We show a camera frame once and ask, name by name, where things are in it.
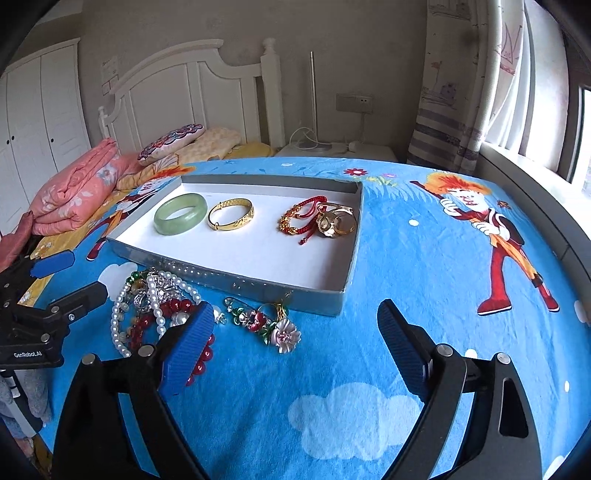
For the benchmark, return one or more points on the flower enamel safety-pin brooch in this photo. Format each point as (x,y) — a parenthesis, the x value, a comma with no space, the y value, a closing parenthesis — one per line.
(269,322)

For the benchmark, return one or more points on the white wooden headboard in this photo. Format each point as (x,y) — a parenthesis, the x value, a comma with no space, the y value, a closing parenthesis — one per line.
(191,83)

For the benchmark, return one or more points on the folded pink quilt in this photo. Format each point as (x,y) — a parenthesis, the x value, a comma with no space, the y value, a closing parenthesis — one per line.
(69,198)

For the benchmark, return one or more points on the slim white floor lamp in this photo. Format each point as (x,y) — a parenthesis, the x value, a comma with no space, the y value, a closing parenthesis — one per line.
(306,138)

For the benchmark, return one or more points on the blue cartoon blanket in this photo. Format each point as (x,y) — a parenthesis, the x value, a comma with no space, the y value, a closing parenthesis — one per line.
(336,407)

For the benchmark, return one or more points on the dark framed window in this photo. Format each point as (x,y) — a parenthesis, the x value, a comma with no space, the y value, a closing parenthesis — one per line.
(555,113)

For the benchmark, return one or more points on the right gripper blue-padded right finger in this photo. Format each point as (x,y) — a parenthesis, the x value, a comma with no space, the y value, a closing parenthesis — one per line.
(500,440)

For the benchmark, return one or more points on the beige fluffy pillow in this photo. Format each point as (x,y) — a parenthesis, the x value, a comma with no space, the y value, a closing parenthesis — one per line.
(214,144)

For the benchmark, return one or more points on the white bedside table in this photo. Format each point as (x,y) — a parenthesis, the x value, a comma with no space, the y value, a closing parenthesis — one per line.
(355,150)

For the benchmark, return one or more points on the wall power socket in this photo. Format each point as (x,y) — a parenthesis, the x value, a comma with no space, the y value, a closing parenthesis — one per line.
(354,103)

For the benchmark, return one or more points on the grey cardboard jewelry tray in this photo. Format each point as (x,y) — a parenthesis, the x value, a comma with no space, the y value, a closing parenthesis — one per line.
(257,261)

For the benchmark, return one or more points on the white wardrobe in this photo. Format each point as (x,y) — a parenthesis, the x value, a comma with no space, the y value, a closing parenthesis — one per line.
(43,129)

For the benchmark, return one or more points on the green jade bangle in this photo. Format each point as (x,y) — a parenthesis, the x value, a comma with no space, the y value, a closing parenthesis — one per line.
(179,214)

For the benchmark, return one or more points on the embroidered round pillow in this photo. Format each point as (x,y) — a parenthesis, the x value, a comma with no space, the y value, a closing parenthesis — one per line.
(169,143)

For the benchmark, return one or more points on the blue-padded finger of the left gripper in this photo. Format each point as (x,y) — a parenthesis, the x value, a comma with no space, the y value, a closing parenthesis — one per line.
(44,267)
(77,304)

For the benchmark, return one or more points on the gold bangle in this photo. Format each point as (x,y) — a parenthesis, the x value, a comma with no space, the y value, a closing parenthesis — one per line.
(231,214)

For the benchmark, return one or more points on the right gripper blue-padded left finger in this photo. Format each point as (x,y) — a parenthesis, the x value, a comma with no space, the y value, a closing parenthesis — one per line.
(92,441)

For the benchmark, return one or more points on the gold openwork ball ornament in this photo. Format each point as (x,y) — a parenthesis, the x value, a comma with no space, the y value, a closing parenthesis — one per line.
(336,220)

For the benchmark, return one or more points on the striped printed curtain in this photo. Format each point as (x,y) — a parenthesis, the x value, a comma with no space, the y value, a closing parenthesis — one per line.
(473,52)

